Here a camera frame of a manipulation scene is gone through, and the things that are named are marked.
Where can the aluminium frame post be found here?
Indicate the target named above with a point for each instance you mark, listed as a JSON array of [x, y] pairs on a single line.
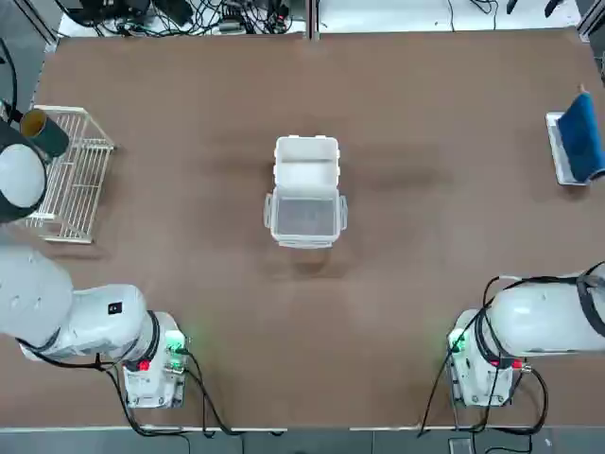
[[312, 19]]

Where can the white rectangular tray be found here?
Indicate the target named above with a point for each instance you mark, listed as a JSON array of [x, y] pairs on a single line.
[[558, 146]]

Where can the blue towel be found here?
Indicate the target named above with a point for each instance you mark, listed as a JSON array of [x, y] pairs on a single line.
[[583, 137]]

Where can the teal mug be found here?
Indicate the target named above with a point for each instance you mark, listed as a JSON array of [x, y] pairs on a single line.
[[49, 134]]

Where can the grey power strip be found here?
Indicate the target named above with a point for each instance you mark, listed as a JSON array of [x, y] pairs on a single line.
[[231, 26]]

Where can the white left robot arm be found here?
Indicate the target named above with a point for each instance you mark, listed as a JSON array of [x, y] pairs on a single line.
[[104, 321]]

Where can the grey floor box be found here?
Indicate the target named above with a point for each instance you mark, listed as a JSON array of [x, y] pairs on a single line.
[[461, 447]]

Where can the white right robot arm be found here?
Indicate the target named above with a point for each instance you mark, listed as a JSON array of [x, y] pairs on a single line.
[[534, 317]]

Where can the wooden towel stand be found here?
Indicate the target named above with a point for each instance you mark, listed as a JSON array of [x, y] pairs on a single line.
[[584, 89]]

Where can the white plastic preservation box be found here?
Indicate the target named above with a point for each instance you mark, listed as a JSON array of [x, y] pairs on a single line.
[[305, 217]]

